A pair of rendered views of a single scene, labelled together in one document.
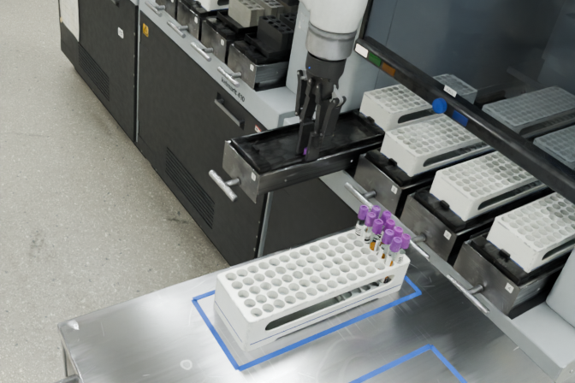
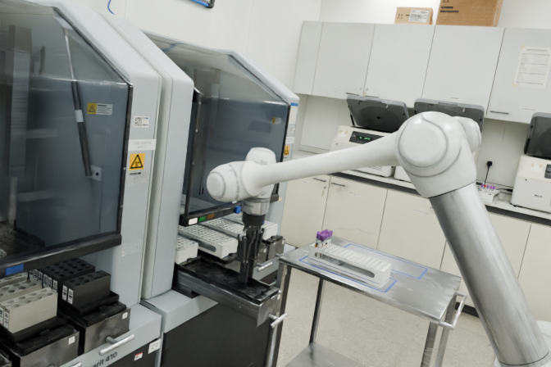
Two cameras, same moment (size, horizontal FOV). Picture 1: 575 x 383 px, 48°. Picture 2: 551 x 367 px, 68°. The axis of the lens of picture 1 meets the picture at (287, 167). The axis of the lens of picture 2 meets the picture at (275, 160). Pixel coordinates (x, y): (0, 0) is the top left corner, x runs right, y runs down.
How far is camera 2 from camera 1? 1.96 m
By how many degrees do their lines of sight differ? 101
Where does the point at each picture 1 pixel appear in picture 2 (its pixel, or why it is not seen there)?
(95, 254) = not seen: outside the picture
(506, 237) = (270, 230)
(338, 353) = not seen: hidden behind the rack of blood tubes
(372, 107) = (187, 251)
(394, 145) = (228, 246)
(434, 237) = (261, 258)
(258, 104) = (137, 335)
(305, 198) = (193, 339)
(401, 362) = not seen: hidden behind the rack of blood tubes
